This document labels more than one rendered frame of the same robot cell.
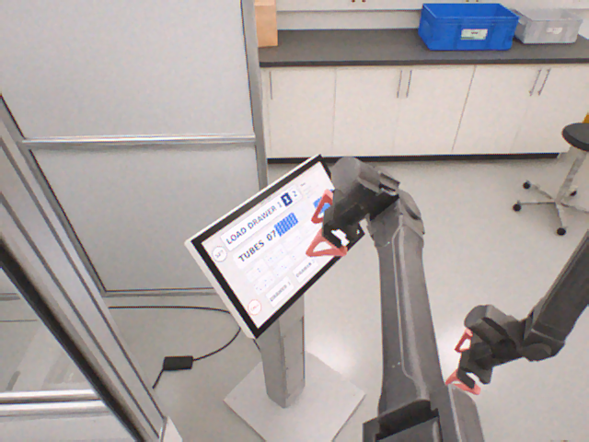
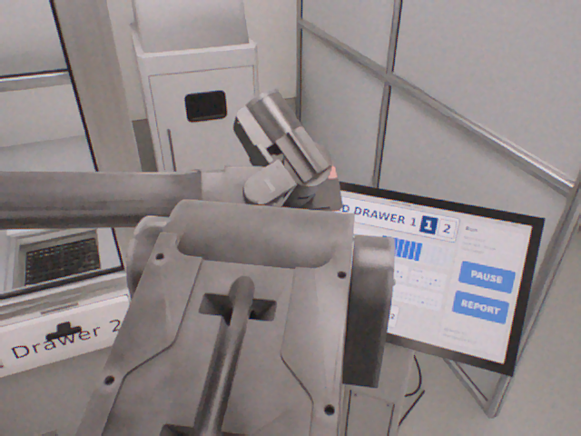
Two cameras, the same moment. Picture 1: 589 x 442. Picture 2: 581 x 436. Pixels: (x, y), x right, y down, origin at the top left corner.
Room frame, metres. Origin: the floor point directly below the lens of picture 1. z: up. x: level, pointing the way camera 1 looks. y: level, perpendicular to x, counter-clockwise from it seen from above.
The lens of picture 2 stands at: (0.38, -0.60, 1.74)
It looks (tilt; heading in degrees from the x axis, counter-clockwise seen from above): 36 degrees down; 71
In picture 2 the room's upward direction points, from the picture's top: straight up
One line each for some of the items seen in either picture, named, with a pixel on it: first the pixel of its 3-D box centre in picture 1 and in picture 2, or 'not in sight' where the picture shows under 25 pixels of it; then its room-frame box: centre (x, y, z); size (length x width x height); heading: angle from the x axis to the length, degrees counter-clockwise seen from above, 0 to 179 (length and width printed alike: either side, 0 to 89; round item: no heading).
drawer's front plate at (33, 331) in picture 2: not in sight; (67, 331); (0.15, 0.30, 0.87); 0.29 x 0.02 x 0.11; 3
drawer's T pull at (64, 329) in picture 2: not in sight; (64, 329); (0.15, 0.27, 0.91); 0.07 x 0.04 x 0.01; 3
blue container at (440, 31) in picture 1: (465, 26); not in sight; (3.18, -1.17, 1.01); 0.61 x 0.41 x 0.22; 92
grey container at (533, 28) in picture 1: (544, 26); not in sight; (3.28, -1.82, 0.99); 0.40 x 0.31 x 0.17; 92
